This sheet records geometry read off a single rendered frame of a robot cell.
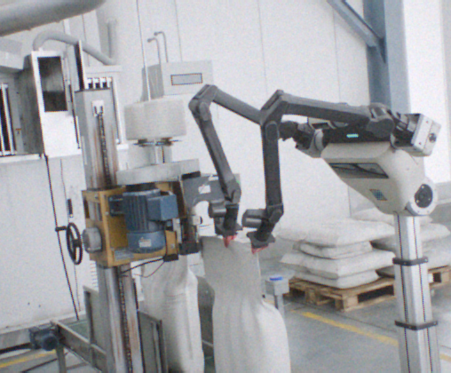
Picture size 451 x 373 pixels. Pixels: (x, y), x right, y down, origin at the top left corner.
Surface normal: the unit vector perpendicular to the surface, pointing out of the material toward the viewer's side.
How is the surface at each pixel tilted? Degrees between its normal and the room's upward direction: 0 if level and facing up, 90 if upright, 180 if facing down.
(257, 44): 90
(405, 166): 90
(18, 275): 90
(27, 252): 90
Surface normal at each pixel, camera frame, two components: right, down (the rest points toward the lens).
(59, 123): 0.48, 0.03
